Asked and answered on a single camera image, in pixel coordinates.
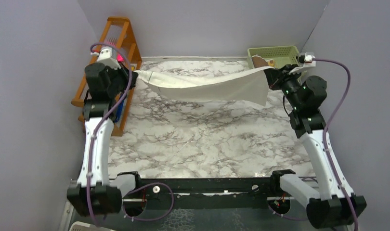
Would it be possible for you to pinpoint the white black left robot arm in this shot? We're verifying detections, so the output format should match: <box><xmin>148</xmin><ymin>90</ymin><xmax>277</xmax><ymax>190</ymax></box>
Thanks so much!
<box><xmin>66</xmin><ymin>62</ymin><xmax>142</xmax><ymax>217</ymax></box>

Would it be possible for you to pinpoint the yellow brown bear towel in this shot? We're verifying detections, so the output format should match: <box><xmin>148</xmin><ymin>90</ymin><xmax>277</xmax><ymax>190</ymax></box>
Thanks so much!
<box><xmin>251</xmin><ymin>55</ymin><xmax>275</xmax><ymax>68</ymax></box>

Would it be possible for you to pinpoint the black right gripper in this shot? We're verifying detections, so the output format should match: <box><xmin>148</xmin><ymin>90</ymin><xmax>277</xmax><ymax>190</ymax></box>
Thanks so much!
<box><xmin>265</xmin><ymin>64</ymin><xmax>304</xmax><ymax>110</ymax></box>

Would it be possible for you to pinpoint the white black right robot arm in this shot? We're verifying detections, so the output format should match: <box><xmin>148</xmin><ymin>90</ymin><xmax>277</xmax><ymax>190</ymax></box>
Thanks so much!
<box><xmin>264</xmin><ymin>65</ymin><xmax>367</xmax><ymax>229</ymax></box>

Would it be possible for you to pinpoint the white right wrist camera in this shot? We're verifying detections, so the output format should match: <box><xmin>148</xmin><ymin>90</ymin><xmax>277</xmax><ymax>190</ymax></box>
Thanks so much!
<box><xmin>289</xmin><ymin>52</ymin><xmax>316</xmax><ymax>75</ymax></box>

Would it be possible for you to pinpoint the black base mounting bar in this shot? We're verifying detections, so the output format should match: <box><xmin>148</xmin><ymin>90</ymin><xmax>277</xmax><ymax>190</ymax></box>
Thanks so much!
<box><xmin>124</xmin><ymin>177</ymin><xmax>285</xmax><ymax>210</ymax></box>

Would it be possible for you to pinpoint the green perforated plastic basket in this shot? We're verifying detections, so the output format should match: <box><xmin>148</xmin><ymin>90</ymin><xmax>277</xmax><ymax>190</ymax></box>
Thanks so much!
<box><xmin>247</xmin><ymin>46</ymin><xmax>300</xmax><ymax>69</ymax></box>

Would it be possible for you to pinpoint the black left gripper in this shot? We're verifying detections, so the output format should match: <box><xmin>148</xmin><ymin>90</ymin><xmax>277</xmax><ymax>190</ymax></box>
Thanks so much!
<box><xmin>106</xmin><ymin>60</ymin><xmax>138</xmax><ymax>97</ymax></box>

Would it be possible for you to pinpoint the white tray corner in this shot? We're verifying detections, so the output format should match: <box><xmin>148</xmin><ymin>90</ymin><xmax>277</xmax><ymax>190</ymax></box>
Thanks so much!
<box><xmin>69</xmin><ymin>221</ymin><xmax>114</xmax><ymax>231</ymax></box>

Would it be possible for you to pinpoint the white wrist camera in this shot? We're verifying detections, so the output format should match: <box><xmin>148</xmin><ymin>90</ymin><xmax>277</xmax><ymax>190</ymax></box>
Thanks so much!
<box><xmin>289</xmin><ymin>52</ymin><xmax>316</xmax><ymax>75</ymax></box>
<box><xmin>91</xmin><ymin>46</ymin><xmax>121</xmax><ymax>69</ymax></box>

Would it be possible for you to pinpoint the cream white towel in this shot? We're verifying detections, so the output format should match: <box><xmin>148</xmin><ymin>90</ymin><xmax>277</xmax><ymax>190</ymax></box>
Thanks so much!
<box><xmin>136</xmin><ymin>66</ymin><xmax>273</xmax><ymax>106</ymax></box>

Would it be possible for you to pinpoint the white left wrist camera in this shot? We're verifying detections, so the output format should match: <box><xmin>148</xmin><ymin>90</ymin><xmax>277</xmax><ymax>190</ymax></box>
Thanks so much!
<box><xmin>91</xmin><ymin>46</ymin><xmax>121</xmax><ymax>69</ymax></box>

